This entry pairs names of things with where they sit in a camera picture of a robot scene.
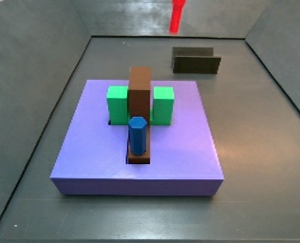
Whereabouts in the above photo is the green block left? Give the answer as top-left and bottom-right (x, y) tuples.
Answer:
(107, 85), (129, 125)

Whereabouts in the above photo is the black angle bracket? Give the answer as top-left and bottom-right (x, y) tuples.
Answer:
(172, 47), (221, 74)

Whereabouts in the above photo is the green block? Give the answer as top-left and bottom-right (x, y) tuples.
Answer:
(107, 85), (129, 125)
(152, 86), (174, 125)

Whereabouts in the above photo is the purple base board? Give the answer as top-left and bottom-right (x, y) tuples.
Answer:
(50, 80), (224, 196)

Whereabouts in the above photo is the green block right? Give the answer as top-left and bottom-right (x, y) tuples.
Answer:
(152, 86), (174, 125)

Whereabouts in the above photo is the blue hexagonal peg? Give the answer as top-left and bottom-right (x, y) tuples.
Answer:
(129, 117), (148, 156)

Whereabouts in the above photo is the brown upright block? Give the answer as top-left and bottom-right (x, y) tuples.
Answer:
(128, 66), (152, 164)

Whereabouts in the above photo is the red peg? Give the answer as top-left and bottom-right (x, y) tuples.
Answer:
(169, 0), (188, 34)

